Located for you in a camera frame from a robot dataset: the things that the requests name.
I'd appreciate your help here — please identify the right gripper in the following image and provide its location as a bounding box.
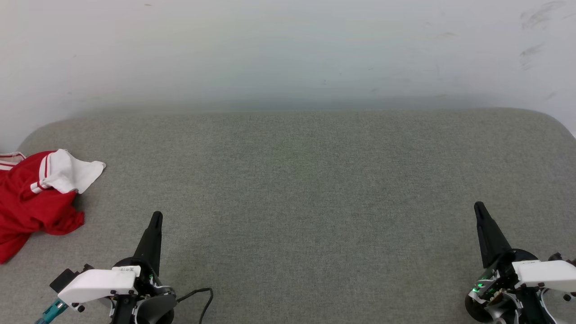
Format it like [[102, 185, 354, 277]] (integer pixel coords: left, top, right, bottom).
[[465, 201, 549, 324]]

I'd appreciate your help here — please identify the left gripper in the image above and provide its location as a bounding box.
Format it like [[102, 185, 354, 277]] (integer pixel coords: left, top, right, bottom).
[[110, 211, 178, 324]]

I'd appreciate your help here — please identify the red shirt with white sleeves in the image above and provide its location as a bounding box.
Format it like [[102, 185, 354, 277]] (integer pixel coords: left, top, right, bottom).
[[0, 149, 107, 265]]

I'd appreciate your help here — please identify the thick black cable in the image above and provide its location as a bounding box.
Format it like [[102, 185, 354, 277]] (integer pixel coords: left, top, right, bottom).
[[176, 288, 214, 324]]

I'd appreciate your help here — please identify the teal left camera connector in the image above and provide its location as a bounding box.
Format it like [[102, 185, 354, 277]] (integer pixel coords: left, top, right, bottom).
[[35, 299, 69, 324]]

